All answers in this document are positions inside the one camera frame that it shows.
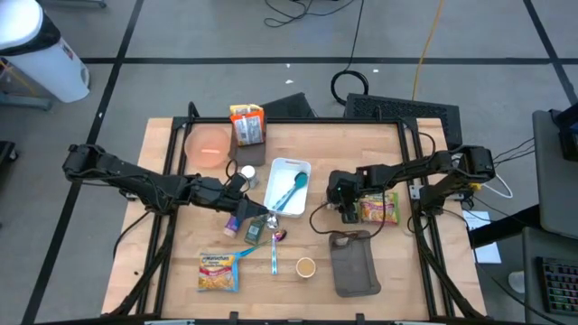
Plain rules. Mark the black equipment piece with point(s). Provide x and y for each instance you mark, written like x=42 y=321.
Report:
x=6 y=153

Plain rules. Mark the black object on desk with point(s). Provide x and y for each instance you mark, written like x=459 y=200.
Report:
x=569 y=135

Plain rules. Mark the green ramen packet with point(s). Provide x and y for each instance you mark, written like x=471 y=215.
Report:
x=381 y=210

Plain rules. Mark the teal plastic spoon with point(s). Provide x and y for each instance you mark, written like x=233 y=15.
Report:
x=301 y=179

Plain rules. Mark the black desk beam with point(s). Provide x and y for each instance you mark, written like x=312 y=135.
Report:
x=506 y=228

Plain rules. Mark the orange ramen packet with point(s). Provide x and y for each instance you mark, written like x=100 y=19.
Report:
x=247 y=128

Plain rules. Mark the gold-lidded furikake jar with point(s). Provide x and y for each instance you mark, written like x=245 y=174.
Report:
x=305 y=267

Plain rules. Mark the white trash can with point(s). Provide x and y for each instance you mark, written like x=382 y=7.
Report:
x=49 y=67

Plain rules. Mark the blue Maruchan ramen packet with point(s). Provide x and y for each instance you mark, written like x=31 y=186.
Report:
x=217 y=275

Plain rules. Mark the pink translucent bowl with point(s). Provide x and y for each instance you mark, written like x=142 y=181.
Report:
x=207 y=146

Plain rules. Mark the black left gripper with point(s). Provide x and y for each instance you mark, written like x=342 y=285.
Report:
x=217 y=194

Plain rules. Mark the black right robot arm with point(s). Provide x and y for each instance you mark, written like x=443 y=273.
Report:
x=406 y=169

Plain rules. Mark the white plastic bin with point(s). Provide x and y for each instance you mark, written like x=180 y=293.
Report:
x=282 y=180

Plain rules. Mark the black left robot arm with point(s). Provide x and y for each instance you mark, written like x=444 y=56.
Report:
x=135 y=178

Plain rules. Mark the black aluminium table frame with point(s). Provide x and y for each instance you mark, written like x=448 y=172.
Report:
x=316 y=120

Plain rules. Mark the green-labelled spice jar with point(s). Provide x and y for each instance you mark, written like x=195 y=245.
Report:
x=255 y=230

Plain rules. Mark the purple-labelled spice jar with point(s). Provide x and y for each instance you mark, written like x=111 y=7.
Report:
x=231 y=228

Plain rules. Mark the white-lidded spice jar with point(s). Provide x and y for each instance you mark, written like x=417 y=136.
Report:
x=249 y=173

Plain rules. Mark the yellow connector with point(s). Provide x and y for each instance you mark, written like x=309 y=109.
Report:
x=474 y=186

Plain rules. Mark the dark grey plastic bin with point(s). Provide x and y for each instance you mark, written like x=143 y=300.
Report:
x=247 y=155
x=354 y=271

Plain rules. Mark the grey metal bar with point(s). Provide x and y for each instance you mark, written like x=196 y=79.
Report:
x=72 y=2

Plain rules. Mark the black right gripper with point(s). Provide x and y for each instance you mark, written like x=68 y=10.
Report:
x=343 y=189

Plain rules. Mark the black flat panel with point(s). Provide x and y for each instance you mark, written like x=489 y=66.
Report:
x=289 y=108

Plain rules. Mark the black keyboard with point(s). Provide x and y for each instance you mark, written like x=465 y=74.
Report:
x=560 y=286

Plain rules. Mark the white paper sheet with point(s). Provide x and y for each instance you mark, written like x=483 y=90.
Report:
x=487 y=255

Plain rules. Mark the grey computer mouse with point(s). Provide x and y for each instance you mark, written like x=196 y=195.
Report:
x=517 y=282

